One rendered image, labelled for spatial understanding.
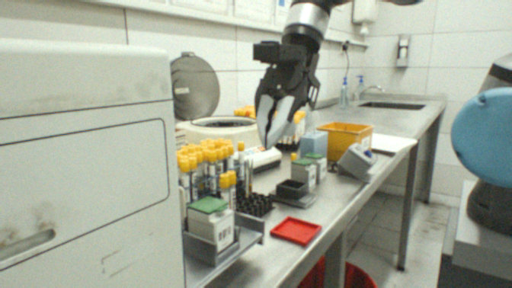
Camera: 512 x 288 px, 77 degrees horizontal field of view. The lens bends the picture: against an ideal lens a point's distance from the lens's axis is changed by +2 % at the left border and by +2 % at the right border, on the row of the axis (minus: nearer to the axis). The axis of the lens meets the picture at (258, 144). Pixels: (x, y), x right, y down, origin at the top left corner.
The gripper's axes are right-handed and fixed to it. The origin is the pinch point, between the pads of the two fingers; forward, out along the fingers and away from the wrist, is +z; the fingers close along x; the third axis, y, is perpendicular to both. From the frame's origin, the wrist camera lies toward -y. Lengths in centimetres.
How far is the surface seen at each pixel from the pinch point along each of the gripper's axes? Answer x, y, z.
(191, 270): -0.6, -9.4, 20.1
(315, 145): 5.6, 33.7, -9.3
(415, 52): 16, 212, -146
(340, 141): 3.5, 45.6, -14.7
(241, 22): 55, 46, -59
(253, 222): -1.7, 0.2, 12.9
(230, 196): 4.7, 1.8, 10.2
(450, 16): -5, 198, -169
